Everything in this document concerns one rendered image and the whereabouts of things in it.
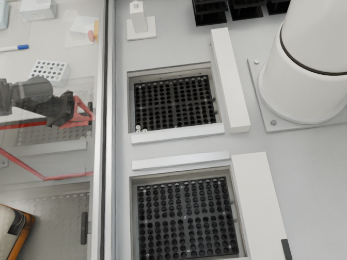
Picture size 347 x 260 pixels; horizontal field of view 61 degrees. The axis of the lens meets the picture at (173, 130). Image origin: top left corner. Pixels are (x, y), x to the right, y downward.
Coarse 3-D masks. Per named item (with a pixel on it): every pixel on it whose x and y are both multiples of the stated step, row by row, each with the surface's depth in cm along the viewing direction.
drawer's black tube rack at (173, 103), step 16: (160, 80) 88; (176, 80) 88; (192, 80) 87; (208, 80) 86; (144, 96) 89; (160, 96) 85; (176, 96) 88; (192, 96) 84; (208, 96) 87; (144, 112) 83; (160, 112) 83; (176, 112) 82; (192, 112) 82; (208, 112) 81; (144, 128) 84; (160, 128) 80
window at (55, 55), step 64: (0, 0) 33; (64, 0) 54; (0, 64) 32; (64, 64) 50; (0, 128) 30; (64, 128) 47; (0, 192) 29; (64, 192) 44; (0, 256) 28; (64, 256) 42
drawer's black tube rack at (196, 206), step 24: (168, 192) 75; (192, 192) 72; (216, 192) 74; (168, 216) 70; (192, 216) 69; (216, 216) 69; (144, 240) 71; (168, 240) 67; (192, 240) 70; (216, 240) 66
